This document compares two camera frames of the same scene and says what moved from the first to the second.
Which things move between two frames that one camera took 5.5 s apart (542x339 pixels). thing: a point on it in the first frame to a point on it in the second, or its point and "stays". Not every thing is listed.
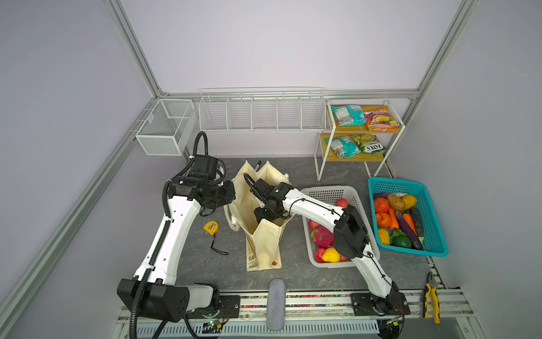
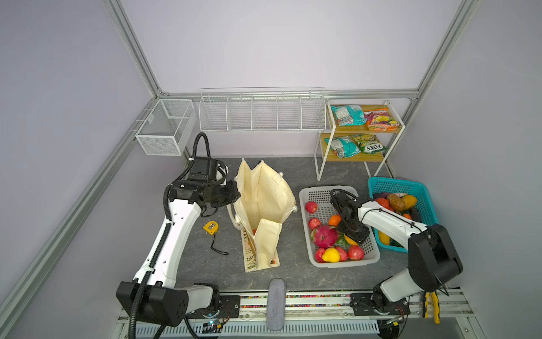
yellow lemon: [331, 255] stays
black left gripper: [230, 195] stays
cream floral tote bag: [264, 239] stays
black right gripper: [259, 215] to [357, 236]
